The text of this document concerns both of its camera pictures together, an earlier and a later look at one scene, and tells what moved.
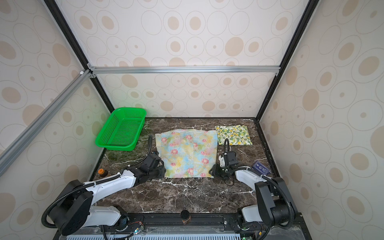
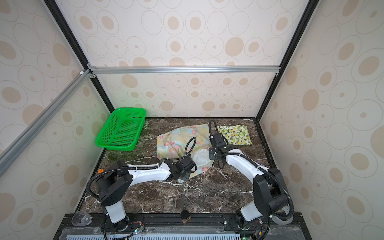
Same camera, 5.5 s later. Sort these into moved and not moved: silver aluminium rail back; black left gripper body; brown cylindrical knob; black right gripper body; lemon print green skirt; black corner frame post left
Moved: black right gripper body; black left gripper body
Not moved: black corner frame post left; brown cylindrical knob; lemon print green skirt; silver aluminium rail back
